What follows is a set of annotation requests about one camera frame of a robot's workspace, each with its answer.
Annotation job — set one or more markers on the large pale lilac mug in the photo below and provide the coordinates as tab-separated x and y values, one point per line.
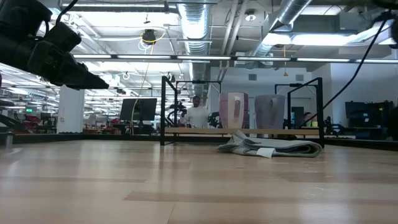
264	115

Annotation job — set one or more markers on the person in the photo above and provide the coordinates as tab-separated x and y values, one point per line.
197	116

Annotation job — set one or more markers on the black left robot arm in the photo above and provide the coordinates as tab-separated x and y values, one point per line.
18	15

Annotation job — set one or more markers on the silver ventilation duct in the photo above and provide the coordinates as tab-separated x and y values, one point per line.
194	28
289	11

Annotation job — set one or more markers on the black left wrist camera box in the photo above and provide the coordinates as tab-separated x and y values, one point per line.
62	35

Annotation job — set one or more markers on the small yellow cup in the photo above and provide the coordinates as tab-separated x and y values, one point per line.
314	124

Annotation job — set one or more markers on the black background robot arm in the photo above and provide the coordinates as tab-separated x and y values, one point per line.
214	119
177	112

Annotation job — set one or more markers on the overhead rig frame bar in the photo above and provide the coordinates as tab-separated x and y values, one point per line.
174	58

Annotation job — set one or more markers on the black monitor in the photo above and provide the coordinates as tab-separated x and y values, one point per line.
138	109

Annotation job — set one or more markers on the white square pillar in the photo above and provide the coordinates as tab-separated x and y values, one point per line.
71	109

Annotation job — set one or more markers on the black metal rack frame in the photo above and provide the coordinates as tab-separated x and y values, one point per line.
199	131

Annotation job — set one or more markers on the black table edge rail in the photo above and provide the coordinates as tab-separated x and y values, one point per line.
93	137

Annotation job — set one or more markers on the grey folded towel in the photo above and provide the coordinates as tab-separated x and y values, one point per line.
280	147

